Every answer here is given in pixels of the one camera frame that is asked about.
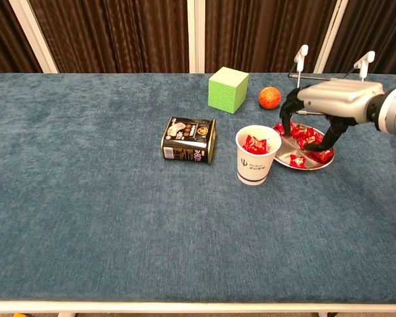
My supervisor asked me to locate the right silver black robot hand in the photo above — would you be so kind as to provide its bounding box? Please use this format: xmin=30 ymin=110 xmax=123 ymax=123
xmin=279 ymin=79 xmax=385 ymax=153

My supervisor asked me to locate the white paper cup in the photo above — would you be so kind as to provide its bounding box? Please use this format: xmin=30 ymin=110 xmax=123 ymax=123
xmin=235 ymin=124 xmax=282 ymax=186

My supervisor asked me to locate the orange ball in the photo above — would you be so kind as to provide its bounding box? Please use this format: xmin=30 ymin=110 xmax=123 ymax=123
xmin=258 ymin=86 xmax=282 ymax=110

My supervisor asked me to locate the round steel plate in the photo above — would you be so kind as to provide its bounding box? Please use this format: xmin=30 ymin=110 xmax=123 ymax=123
xmin=272 ymin=122 xmax=336 ymax=172

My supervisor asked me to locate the dark brown curtain panel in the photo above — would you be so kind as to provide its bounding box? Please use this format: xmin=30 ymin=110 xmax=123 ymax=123
xmin=204 ymin=0 xmax=340 ymax=74
xmin=323 ymin=0 xmax=396 ymax=90
xmin=0 ymin=0 xmax=43 ymax=79
xmin=28 ymin=0 xmax=189 ymax=74

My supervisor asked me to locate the green foam cube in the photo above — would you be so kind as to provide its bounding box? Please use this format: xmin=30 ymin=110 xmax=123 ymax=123
xmin=207 ymin=66 xmax=249 ymax=115

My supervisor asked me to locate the black tin can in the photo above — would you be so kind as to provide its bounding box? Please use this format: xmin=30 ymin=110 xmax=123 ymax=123
xmin=160 ymin=116 xmax=217 ymax=165

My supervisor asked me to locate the blue tablecloth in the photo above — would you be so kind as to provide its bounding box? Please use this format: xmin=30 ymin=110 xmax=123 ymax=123
xmin=0 ymin=72 xmax=396 ymax=303

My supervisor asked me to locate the wire stand with white clips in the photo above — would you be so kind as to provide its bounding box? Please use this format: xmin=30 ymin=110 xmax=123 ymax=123
xmin=288 ymin=44 xmax=376 ymax=116

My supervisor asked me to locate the white partition post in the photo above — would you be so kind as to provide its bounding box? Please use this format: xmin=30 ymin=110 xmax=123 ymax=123
xmin=313 ymin=0 xmax=350 ymax=74
xmin=186 ymin=0 xmax=206 ymax=74
xmin=8 ymin=0 xmax=59 ymax=74

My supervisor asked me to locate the white table frame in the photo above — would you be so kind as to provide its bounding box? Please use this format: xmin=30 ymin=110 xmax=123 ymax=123
xmin=0 ymin=299 xmax=396 ymax=317

